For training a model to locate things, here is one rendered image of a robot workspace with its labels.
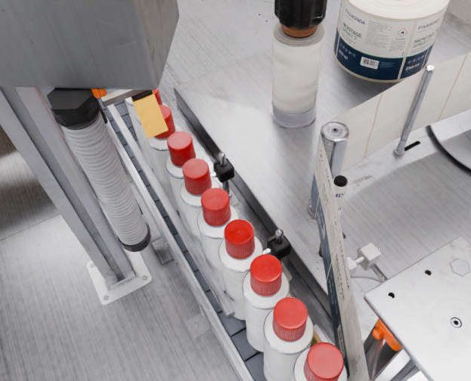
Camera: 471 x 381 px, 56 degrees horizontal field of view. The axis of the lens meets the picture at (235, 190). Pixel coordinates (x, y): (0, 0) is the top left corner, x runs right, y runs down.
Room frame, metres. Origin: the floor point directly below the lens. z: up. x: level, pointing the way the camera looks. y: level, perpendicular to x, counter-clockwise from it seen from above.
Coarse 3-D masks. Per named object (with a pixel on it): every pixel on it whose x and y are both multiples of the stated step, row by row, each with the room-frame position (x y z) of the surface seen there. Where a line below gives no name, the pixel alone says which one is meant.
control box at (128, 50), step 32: (0, 0) 0.26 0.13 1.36; (32, 0) 0.26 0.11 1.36; (64, 0) 0.25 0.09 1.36; (96, 0) 0.25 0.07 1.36; (128, 0) 0.25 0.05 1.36; (160, 0) 0.29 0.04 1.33; (0, 32) 0.26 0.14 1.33; (32, 32) 0.26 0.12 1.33; (64, 32) 0.26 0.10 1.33; (96, 32) 0.25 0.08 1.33; (128, 32) 0.25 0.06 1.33; (160, 32) 0.28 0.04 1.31; (0, 64) 0.26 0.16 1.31; (32, 64) 0.26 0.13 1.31; (64, 64) 0.26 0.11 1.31; (96, 64) 0.25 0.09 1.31; (128, 64) 0.25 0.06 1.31; (160, 64) 0.26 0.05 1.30
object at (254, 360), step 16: (128, 112) 0.68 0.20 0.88; (128, 128) 0.63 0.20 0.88; (144, 176) 0.50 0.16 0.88; (160, 208) 0.43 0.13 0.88; (176, 240) 0.37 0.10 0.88; (208, 288) 0.28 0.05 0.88; (224, 320) 0.23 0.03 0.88; (240, 336) 0.20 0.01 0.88; (240, 352) 0.18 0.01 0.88; (256, 352) 0.18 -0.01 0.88; (256, 368) 0.16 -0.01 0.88
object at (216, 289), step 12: (108, 108) 0.60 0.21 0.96; (120, 120) 0.57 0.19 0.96; (132, 144) 0.51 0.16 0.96; (144, 168) 0.45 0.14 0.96; (156, 180) 0.43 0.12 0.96; (156, 192) 0.40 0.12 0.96; (168, 204) 0.38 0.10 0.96; (180, 228) 0.34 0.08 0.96; (192, 240) 0.31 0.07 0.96; (192, 252) 0.29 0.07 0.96; (204, 264) 0.28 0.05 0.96; (204, 276) 0.26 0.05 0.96; (216, 288) 0.24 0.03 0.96; (228, 300) 0.22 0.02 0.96; (228, 312) 0.21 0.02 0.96
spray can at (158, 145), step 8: (168, 112) 0.44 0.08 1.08; (168, 120) 0.43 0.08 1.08; (168, 128) 0.43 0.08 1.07; (176, 128) 0.45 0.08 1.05; (160, 136) 0.43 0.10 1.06; (168, 136) 0.43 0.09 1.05; (152, 144) 0.43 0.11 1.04; (160, 144) 0.42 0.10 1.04; (152, 152) 0.43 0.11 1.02; (160, 152) 0.42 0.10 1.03; (168, 152) 0.42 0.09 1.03; (160, 160) 0.42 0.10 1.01; (160, 168) 0.42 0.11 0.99; (160, 176) 0.43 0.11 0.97; (168, 176) 0.42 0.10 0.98; (168, 184) 0.42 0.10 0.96; (168, 192) 0.42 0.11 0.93; (176, 208) 0.42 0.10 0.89
